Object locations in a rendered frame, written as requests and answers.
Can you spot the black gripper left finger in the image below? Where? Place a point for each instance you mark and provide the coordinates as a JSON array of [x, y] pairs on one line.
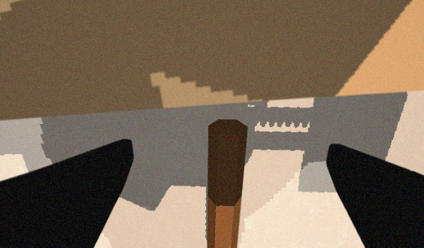
[[66, 204]]

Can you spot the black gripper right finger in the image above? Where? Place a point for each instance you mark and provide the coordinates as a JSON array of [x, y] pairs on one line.
[[385, 202]]

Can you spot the brown wooden hexagonal handle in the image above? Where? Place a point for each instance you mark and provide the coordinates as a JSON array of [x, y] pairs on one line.
[[227, 142]]

